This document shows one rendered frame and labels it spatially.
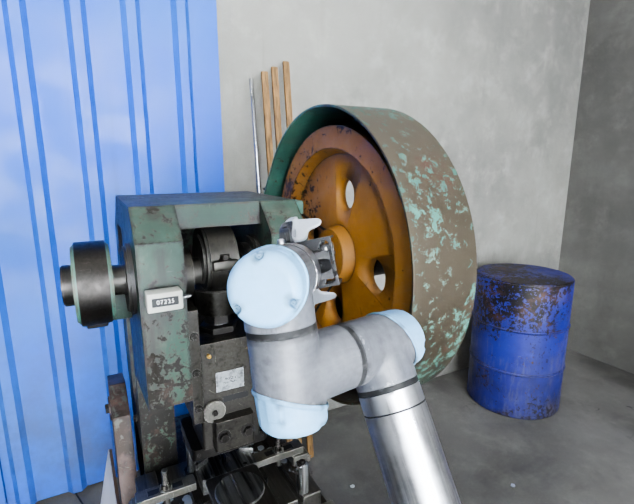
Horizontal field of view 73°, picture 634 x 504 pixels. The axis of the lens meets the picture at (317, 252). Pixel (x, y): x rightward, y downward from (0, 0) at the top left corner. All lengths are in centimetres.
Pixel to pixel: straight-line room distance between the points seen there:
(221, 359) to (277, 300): 72
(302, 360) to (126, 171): 182
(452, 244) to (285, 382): 60
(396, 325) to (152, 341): 61
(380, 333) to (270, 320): 15
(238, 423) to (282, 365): 74
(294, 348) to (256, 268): 9
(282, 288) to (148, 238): 59
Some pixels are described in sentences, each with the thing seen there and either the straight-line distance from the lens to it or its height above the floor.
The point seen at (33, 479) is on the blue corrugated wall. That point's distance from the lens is 263.
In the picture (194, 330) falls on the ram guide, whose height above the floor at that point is 122.
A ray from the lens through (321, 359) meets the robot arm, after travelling 45.
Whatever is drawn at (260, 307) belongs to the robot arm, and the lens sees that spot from 40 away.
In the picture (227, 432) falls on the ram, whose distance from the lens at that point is 116.
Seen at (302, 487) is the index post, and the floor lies 73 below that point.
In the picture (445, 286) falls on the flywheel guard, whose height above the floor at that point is 134.
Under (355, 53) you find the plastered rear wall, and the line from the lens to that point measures 269.
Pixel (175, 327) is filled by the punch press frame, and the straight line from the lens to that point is 99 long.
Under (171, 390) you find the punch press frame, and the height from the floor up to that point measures 110.
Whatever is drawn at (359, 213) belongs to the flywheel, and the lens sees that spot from 115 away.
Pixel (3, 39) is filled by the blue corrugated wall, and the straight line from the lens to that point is 223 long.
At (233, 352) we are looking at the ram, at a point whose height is 113.
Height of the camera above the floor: 159
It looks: 12 degrees down
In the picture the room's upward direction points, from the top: straight up
